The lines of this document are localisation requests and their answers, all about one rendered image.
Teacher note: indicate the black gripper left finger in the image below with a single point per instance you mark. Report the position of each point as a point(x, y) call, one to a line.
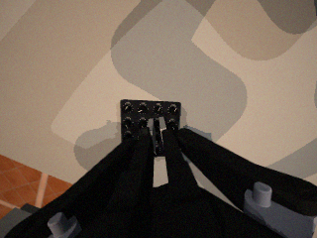
point(68, 214)

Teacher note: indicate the black knob box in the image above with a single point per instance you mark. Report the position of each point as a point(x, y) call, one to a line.
point(132, 118)

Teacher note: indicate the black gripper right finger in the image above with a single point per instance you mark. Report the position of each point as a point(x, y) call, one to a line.
point(283, 203)

